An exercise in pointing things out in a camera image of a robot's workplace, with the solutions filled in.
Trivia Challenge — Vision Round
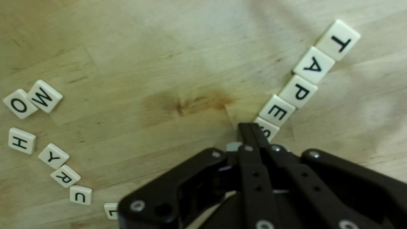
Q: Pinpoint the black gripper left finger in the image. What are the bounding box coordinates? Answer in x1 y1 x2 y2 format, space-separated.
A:
117 122 281 229

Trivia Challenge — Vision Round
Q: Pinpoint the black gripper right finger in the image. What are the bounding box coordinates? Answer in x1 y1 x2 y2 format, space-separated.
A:
253 122 407 229

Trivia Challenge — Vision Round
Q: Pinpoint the cream letter tile S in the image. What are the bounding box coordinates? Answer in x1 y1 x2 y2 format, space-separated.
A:
253 116 281 142

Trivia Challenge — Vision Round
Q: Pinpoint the cream letter tile E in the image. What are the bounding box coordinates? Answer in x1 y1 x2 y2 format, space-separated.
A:
257 93 296 128

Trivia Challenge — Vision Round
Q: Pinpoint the cream letter tile P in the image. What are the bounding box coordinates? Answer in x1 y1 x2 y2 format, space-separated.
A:
277 74 319 111

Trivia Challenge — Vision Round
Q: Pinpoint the cream letter tile A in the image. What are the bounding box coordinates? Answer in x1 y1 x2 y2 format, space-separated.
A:
291 44 336 85

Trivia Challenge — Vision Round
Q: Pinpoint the cream letter tile T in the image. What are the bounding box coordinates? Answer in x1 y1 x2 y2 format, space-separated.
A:
315 18 362 62

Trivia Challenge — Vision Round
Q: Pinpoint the cream letter tile U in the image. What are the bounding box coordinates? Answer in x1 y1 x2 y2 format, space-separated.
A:
69 184 94 207

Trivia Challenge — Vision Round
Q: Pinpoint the cream letter tile R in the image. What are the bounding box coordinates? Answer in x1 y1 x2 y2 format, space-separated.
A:
50 164 83 189

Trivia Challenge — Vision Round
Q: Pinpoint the cream letter tile Y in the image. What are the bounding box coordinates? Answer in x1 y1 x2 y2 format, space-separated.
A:
37 141 71 170

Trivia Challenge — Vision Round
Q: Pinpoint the cream letter tile W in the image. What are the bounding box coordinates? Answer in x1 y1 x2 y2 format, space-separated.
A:
25 79 65 114

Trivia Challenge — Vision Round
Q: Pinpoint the cream letter tile H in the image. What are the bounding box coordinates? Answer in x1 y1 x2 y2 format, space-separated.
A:
6 126 38 156

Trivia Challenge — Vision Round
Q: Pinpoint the cream letter tile O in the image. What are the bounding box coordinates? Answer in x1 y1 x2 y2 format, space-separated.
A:
1 88 39 121

